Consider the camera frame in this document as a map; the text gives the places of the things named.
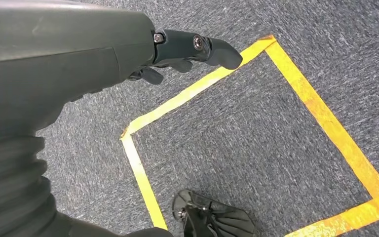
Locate yellow floor tape square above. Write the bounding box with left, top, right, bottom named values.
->
left=120, top=34, right=379, bottom=237

